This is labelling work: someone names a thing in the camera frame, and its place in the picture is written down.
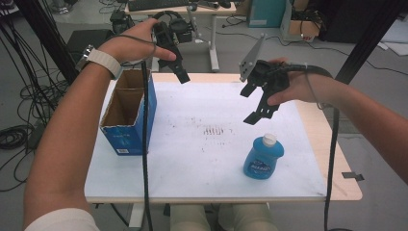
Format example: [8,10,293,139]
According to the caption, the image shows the brown cardboard box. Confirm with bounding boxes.
[279,0,322,43]

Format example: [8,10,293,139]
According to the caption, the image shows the person's left hand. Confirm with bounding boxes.
[98,17,177,65]

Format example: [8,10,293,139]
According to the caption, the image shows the blue bottle with white cap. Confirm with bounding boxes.
[242,133,286,181]

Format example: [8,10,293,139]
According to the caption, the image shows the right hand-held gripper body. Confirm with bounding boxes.
[239,33,292,99]

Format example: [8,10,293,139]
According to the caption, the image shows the black keyboard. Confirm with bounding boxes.
[127,0,191,13]

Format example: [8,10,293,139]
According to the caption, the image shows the black tape piece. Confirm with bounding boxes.
[341,171,366,182]

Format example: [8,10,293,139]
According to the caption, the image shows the blue cardboard box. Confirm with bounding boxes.
[99,67,158,157]

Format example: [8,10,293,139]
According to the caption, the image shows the black device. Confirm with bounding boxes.
[110,9,136,35]

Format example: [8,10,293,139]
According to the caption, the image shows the white background table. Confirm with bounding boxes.
[124,0,239,73]

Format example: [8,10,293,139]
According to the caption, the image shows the wristwatch with white band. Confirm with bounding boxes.
[74,43,124,81]

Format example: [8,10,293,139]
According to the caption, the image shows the thin grey cord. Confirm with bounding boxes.
[107,33,158,66]

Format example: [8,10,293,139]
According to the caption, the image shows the dark cloth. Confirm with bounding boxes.
[317,0,397,44]

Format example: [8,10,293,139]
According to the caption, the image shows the black floor cables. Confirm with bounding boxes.
[0,18,70,193]

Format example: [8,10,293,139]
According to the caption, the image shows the person's right hand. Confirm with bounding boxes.
[266,57,340,107]

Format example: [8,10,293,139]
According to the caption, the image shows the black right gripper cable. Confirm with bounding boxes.
[278,63,341,231]

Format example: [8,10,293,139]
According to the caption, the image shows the black case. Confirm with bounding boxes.
[66,28,115,62]

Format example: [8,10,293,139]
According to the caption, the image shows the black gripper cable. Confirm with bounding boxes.
[278,63,341,231]
[140,59,155,231]

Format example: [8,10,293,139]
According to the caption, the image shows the black frame post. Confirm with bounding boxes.
[335,0,408,85]
[13,0,80,86]

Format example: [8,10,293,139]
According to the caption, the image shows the person's white shirt sleeve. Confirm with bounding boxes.
[23,207,101,231]

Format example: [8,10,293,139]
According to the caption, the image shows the teal box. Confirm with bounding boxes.
[246,0,288,28]

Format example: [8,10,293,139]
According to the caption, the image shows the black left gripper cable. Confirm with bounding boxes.
[140,59,155,231]

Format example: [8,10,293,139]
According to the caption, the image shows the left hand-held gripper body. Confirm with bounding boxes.
[152,3,203,70]

